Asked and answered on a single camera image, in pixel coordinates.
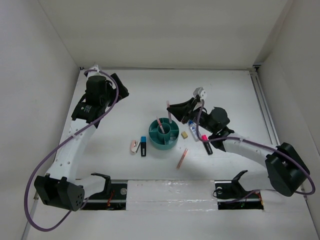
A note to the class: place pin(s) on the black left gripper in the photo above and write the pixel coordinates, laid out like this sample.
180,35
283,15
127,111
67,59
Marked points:
122,91

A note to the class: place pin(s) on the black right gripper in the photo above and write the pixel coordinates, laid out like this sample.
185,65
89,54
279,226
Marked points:
180,110

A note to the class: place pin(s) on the small blue capped glue bottle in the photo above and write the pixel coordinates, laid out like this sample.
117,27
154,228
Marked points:
193,129

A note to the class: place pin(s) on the small tan eraser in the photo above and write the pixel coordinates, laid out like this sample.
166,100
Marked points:
184,135

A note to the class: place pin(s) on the red gel pen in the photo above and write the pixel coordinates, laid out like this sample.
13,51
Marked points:
160,125

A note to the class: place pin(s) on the pink wooden pencil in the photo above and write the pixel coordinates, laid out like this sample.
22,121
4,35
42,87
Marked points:
182,159

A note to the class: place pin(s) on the pink mini stapler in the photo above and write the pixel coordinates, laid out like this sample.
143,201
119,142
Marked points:
134,146

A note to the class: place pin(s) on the red refill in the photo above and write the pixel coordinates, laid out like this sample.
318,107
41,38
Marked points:
169,114

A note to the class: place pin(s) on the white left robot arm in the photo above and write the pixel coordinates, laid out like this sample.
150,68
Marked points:
59,187

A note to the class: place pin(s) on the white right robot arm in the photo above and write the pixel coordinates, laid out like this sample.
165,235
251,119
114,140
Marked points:
286,170

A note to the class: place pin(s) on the pink black highlighter marker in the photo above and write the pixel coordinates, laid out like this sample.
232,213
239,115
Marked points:
207,145

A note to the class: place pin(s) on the teal round desk organizer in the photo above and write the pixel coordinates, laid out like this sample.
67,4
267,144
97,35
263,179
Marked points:
166,137

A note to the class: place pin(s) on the blue black highlighter marker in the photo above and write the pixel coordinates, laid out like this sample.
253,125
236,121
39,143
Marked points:
143,146

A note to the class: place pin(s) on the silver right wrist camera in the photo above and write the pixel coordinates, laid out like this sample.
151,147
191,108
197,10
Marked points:
200,92

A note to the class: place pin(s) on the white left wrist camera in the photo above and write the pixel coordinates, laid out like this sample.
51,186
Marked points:
94,70

